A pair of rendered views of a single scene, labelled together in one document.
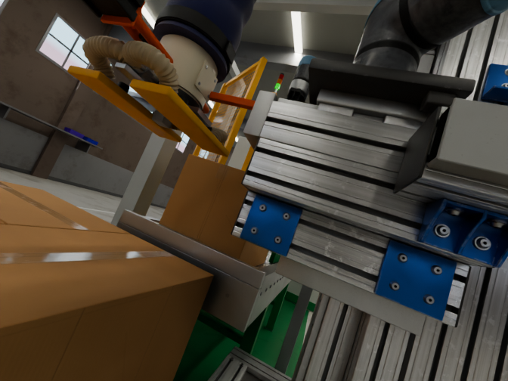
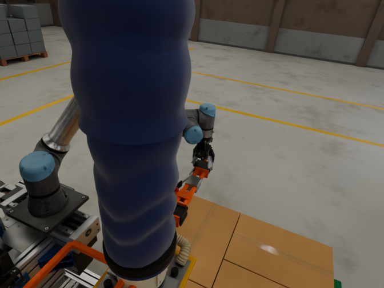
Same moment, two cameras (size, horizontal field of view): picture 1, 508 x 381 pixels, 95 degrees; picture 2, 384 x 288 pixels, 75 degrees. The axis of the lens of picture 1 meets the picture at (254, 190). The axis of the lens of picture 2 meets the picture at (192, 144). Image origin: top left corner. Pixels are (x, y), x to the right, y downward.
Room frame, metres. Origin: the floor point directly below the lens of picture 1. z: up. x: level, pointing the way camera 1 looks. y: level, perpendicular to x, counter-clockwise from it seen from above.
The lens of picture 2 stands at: (1.13, 0.46, 1.85)
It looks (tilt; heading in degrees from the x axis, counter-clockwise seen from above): 32 degrees down; 183
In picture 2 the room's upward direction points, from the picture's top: 5 degrees clockwise
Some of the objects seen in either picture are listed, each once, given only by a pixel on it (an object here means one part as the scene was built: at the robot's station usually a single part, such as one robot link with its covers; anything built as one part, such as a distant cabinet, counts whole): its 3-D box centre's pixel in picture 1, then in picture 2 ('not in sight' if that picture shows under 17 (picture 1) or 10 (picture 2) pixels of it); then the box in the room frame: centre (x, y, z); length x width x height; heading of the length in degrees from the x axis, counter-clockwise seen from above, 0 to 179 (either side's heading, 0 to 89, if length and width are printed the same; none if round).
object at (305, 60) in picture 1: (305, 73); not in sight; (0.82, -0.03, 1.36); 0.09 x 0.08 x 0.11; 131
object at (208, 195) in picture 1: (232, 216); not in sight; (1.28, 0.06, 0.75); 0.60 x 0.40 x 0.40; 162
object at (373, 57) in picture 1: (376, 86); (46, 195); (0.41, -0.15, 1.09); 0.15 x 0.15 x 0.10
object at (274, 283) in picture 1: (289, 271); not in sight; (1.97, -0.51, 0.50); 2.31 x 0.05 x 0.19; 161
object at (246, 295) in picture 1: (174, 269); not in sight; (0.98, 0.18, 0.47); 0.70 x 0.03 x 0.15; 71
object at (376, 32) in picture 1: (397, 33); (40, 171); (0.40, -0.15, 1.20); 0.13 x 0.12 x 0.14; 18
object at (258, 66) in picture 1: (201, 169); not in sight; (2.17, 0.53, 1.05); 0.87 x 0.10 x 2.10; 33
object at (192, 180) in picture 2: not in sight; (193, 183); (0.19, 0.45, 1.05); 0.07 x 0.07 x 0.04; 73
